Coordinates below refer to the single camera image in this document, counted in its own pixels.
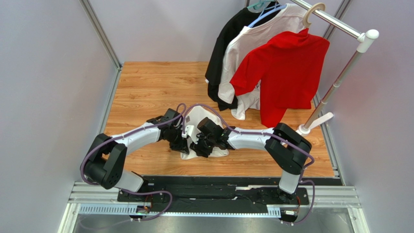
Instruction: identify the wooden hanger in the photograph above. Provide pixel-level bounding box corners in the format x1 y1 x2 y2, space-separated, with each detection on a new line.
302 2 326 28

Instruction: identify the white cloth napkin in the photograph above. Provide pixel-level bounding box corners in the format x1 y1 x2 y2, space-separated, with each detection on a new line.
180 106 229 160

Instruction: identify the black t-shirt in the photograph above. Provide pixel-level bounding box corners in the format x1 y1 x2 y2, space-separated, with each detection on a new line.
205 7 260 111

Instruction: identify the teal hanger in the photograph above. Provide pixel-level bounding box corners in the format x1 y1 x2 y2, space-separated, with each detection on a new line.
246 0 279 13

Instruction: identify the red t-shirt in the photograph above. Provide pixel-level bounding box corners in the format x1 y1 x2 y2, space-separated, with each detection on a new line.
230 29 330 128

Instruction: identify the metal clothes rack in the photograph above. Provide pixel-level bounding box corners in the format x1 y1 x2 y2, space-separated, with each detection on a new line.
295 0 380 136

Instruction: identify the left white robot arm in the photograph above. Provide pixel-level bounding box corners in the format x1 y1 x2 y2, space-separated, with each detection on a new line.
80 109 190 192

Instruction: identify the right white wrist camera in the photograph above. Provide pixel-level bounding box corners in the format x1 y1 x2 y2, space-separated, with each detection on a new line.
182 125 197 139

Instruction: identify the blue hanger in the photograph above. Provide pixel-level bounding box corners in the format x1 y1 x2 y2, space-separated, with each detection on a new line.
248 4 287 28

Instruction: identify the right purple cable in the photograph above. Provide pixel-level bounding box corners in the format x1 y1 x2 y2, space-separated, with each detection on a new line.
181 103 316 225

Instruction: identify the white flower print t-shirt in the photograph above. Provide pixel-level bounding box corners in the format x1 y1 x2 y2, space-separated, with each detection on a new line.
218 3 306 120

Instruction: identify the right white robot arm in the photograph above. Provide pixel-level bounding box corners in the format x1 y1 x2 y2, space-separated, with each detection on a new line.
189 117 312 194

